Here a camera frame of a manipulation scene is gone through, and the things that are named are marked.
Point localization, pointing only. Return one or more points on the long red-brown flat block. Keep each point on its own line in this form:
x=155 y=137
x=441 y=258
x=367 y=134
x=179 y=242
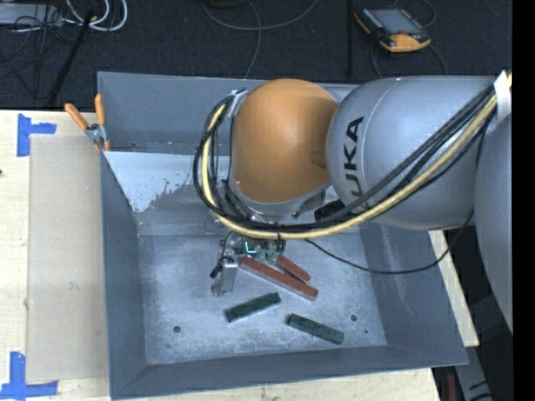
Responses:
x=288 y=282

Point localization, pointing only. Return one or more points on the pale flat board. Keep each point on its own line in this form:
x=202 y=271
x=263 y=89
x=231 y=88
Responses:
x=62 y=257

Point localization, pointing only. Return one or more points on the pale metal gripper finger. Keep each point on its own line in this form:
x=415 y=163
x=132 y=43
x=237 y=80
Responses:
x=225 y=277

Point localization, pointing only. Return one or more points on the grey metal bin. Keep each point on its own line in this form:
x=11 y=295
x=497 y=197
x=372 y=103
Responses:
x=188 y=299

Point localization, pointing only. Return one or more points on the dark green flat block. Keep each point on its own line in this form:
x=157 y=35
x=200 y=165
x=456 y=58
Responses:
x=314 y=328
x=253 y=307

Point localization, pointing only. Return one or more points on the short red-brown flat block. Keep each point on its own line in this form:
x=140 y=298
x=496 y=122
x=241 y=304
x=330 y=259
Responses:
x=296 y=269

